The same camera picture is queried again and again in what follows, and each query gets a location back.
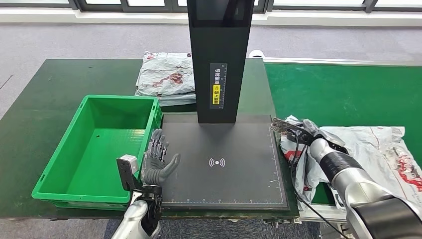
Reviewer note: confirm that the black machine display screen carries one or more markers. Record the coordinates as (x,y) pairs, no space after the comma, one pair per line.
(219,13)

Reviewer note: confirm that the black right camera bracket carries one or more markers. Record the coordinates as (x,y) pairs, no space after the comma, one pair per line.
(301,136)

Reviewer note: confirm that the black inbound scanner machine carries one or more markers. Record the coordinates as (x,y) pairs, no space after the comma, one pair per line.
(230,145)

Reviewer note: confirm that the green plastic crate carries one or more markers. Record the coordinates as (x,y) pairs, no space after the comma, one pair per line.
(95,155)

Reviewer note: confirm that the grey poly parcel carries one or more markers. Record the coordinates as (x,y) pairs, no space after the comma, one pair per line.
(290,148)

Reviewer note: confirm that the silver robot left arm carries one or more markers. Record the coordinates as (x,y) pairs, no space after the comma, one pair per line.
(135,217)

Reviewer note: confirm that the green conveyor belt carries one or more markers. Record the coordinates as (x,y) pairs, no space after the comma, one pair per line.
(329,95)

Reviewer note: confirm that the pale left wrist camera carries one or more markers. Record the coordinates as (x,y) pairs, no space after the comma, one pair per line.
(129,163)

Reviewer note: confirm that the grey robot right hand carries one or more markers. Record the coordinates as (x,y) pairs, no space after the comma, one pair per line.
(324,137)

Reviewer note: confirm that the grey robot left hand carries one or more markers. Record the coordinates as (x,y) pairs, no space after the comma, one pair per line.
(155,168)

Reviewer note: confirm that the white conveyor roller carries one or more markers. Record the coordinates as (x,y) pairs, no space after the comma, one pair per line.
(256,54)

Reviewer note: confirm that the flat parcel large red print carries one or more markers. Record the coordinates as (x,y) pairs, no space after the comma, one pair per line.
(372,148)

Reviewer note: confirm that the white window sill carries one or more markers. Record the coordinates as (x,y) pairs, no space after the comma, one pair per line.
(99,17)

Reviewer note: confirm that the dark green table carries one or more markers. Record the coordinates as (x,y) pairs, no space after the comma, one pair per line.
(49,85)

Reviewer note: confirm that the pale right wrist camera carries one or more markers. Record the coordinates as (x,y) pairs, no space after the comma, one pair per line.
(282,126)

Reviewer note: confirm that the grey parcel with red print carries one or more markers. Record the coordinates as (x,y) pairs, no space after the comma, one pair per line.
(163,74)

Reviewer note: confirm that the aluminium conveyor frame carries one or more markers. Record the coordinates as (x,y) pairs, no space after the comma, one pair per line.
(313,214)

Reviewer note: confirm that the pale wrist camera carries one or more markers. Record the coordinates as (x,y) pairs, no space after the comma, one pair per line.
(129,163)
(282,126)

